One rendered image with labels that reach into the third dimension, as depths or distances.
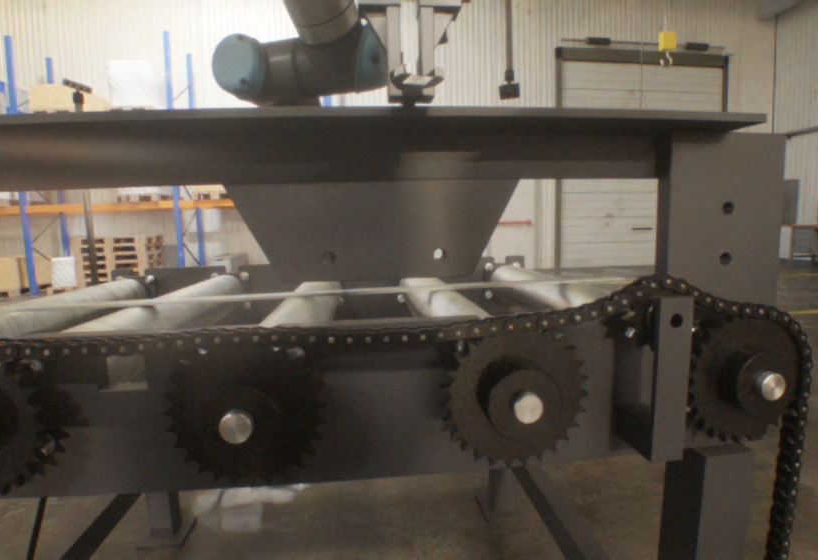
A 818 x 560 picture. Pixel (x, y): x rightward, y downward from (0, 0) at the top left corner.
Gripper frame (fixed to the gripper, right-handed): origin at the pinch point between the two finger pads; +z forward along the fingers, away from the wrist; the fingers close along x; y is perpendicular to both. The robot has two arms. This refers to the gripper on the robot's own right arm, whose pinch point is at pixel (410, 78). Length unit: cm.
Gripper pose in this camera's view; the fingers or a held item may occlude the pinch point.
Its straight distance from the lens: 45.1
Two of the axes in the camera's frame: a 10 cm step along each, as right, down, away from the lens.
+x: 9.9, -0.4, 1.0
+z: 0.3, 9.9, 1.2
